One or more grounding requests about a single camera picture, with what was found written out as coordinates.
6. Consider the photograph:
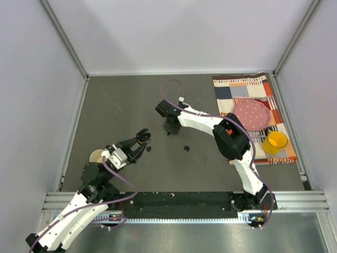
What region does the aluminium frame rail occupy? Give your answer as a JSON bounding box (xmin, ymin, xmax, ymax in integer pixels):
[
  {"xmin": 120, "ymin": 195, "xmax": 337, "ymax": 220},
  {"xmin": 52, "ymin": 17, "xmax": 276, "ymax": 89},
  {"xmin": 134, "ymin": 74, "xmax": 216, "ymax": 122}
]
[{"xmin": 34, "ymin": 191, "xmax": 331, "ymax": 253}]

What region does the purple cable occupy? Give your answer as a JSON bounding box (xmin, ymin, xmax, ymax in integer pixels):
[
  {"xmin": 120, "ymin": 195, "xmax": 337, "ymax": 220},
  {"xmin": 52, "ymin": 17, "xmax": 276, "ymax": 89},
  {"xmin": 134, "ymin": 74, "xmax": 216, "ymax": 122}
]
[
  {"xmin": 161, "ymin": 79, "xmax": 276, "ymax": 229},
  {"xmin": 27, "ymin": 155, "xmax": 139, "ymax": 253}
]

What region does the orange patterned cloth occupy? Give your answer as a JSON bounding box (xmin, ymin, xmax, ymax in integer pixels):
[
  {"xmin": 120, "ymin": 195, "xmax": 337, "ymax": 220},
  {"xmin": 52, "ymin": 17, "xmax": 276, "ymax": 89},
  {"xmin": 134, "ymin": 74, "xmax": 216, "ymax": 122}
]
[{"xmin": 213, "ymin": 73, "xmax": 297, "ymax": 165}]

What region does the cream mug black handle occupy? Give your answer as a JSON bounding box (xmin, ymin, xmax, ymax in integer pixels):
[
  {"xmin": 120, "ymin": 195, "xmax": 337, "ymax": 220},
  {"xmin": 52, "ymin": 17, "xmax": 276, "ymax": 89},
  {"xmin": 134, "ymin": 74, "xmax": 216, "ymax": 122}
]
[{"xmin": 89, "ymin": 149, "xmax": 104, "ymax": 163}]

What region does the pink dotted plate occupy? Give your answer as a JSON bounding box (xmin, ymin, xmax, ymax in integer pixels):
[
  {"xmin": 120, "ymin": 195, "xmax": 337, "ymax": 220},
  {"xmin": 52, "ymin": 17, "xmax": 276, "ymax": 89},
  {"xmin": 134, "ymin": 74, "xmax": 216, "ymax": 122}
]
[{"xmin": 233, "ymin": 99, "xmax": 271, "ymax": 131}]

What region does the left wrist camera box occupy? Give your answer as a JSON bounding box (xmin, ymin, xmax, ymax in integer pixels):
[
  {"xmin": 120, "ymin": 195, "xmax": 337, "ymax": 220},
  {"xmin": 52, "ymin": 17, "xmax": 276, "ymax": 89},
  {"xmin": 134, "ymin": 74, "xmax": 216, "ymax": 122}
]
[{"xmin": 101, "ymin": 149, "xmax": 127, "ymax": 170}]

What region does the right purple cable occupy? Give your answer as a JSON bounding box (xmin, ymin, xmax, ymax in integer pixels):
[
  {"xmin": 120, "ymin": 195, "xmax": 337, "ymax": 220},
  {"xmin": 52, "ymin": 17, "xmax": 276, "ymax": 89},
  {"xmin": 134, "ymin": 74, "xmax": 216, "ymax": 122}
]
[{"xmin": 161, "ymin": 79, "xmax": 276, "ymax": 229}]

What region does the glossy black charging case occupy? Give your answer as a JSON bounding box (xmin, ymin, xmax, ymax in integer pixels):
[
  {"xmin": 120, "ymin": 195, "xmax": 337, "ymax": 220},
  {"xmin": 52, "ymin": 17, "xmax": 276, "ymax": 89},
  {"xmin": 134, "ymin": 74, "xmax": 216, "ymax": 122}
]
[{"xmin": 136, "ymin": 128, "xmax": 151, "ymax": 144}]

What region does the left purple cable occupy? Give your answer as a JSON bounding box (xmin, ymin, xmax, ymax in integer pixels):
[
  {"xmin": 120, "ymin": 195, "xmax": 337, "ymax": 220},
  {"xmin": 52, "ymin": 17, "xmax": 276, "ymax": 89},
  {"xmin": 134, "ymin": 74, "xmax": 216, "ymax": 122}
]
[{"xmin": 27, "ymin": 155, "xmax": 139, "ymax": 253}]

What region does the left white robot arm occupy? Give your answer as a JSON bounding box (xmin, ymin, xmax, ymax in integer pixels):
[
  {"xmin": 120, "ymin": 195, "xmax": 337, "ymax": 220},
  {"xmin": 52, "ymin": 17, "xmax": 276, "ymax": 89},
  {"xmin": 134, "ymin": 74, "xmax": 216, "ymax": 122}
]
[{"xmin": 26, "ymin": 133, "xmax": 151, "ymax": 252}]

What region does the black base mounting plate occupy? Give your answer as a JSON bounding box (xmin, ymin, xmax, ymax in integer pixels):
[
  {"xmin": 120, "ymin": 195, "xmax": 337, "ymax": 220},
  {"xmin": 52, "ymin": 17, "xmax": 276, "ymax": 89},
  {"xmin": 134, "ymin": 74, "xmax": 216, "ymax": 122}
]
[{"xmin": 111, "ymin": 191, "xmax": 277, "ymax": 219}]

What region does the yellow translucent cup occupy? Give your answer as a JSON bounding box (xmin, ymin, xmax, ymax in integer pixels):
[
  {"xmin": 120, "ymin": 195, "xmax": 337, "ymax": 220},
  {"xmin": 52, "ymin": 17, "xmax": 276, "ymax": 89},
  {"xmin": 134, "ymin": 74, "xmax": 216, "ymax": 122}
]
[{"xmin": 262, "ymin": 131, "xmax": 288, "ymax": 154}]

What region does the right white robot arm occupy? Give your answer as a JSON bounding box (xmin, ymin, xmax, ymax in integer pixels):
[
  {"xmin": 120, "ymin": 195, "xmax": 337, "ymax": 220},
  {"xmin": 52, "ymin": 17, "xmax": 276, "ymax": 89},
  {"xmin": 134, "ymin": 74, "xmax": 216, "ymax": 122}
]
[{"xmin": 155, "ymin": 98, "xmax": 276, "ymax": 211}]

